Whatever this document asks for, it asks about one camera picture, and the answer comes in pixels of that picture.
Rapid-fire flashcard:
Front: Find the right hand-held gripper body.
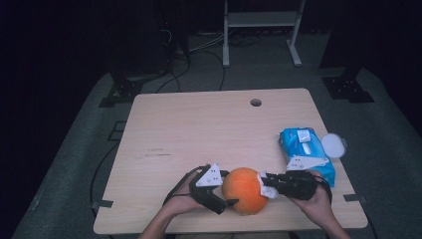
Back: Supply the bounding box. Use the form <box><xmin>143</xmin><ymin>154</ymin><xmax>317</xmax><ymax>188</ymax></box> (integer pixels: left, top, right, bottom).
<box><xmin>274</xmin><ymin>155</ymin><xmax>330</xmax><ymax>201</ymax></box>

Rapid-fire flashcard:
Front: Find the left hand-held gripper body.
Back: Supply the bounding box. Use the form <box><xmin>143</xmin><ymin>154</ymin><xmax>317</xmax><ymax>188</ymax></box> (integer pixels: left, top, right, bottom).
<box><xmin>188</xmin><ymin>162</ymin><xmax>230</xmax><ymax>215</ymax></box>

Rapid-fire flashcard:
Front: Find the white wet wipe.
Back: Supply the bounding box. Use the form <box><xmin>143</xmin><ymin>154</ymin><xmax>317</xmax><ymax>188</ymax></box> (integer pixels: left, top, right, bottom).
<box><xmin>257</xmin><ymin>170</ymin><xmax>280</xmax><ymax>200</ymax></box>

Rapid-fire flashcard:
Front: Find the orange plush toy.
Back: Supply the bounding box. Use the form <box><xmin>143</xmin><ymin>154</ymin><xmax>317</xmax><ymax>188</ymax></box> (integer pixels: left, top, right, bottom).
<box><xmin>221</xmin><ymin>166</ymin><xmax>269</xmax><ymax>216</ymax></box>

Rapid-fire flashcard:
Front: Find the blue wet wipe pack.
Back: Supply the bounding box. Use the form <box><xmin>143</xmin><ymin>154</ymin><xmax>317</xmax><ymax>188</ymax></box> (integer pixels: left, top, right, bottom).
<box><xmin>278</xmin><ymin>126</ymin><xmax>336</xmax><ymax>188</ymax></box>

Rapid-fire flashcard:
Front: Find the person's left hand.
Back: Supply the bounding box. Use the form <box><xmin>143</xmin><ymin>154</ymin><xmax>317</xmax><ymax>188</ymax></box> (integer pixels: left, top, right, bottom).
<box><xmin>162</xmin><ymin>170</ymin><xmax>209</xmax><ymax>219</ymax></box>

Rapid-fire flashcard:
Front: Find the person's right hand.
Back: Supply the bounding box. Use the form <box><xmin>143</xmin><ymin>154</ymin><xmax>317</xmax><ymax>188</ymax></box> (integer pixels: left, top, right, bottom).
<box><xmin>287</xmin><ymin>169</ymin><xmax>334</xmax><ymax>231</ymax></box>

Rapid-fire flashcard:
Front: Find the white oval plastic lid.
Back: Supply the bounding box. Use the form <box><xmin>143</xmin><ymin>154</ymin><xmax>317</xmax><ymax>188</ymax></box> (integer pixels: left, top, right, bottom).
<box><xmin>320</xmin><ymin>132</ymin><xmax>348</xmax><ymax>159</ymax></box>

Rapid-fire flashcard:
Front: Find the black tape strip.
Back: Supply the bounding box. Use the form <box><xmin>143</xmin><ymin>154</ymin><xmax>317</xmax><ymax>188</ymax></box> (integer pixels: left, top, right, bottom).
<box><xmin>342</xmin><ymin>193</ymin><xmax>367</xmax><ymax>203</ymax></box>
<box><xmin>92</xmin><ymin>199</ymin><xmax>114</xmax><ymax>210</ymax></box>

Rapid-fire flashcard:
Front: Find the black stand base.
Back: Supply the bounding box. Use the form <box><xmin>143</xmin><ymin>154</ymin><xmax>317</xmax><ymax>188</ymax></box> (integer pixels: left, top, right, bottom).
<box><xmin>99</xmin><ymin>71</ymin><xmax>167</xmax><ymax>109</ymax></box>
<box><xmin>321</xmin><ymin>66</ymin><xmax>376</xmax><ymax>104</ymax></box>

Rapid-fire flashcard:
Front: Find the right hand-held gripper black cable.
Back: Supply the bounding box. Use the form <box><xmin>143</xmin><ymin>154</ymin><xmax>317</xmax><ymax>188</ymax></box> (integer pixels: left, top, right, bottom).
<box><xmin>313</xmin><ymin>175</ymin><xmax>333</xmax><ymax>202</ymax></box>

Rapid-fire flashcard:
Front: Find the black floor cable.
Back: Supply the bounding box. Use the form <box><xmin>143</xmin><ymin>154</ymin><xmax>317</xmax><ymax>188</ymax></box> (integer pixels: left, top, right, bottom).
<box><xmin>89</xmin><ymin>141</ymin><xmax>120</xmax><ymax>213</ymax></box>

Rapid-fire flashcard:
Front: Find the bundle of floor cables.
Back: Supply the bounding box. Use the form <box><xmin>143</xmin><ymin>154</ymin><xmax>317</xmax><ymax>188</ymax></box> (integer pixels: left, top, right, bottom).
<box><xmin>190</xmin><ymin>29</ymin><xmax>263</xmax><ymax>54</ymax></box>

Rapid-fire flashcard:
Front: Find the white metal stand frame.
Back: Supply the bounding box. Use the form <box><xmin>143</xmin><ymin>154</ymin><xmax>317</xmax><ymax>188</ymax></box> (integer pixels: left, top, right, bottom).
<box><xmin>222</xmin><ymin>0</ymin><xmax>307</xmax><ymax>69</ymax></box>

